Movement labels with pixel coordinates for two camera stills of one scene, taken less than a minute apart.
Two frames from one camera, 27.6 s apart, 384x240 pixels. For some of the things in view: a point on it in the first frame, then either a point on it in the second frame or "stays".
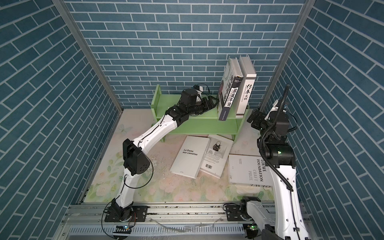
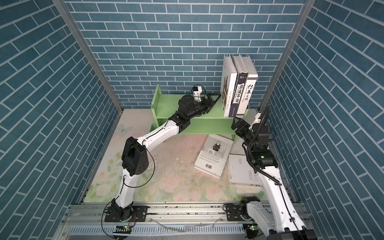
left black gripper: (209, 105) stays
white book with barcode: (216, 155) stays
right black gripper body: (260, 123) → (244, 132)
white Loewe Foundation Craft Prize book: (249, 169) stays
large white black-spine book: (247, 71) stays
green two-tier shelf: (207, 123) stays
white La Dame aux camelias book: (189, 157) → (228, 86)
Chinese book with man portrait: (229, 89) → (238, 107)
